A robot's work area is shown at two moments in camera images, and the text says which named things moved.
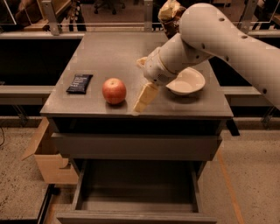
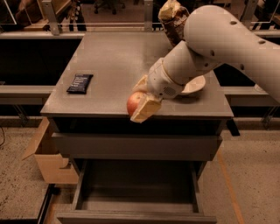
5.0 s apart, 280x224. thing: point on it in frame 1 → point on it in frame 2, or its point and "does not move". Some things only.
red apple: [114, 90] → [133, 101]
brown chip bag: [170, 15] does not move
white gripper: [154, 69] → [159, 79]
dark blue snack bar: [80, 84] does not move
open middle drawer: [137, 192] does not move
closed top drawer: [136, 147] does not move
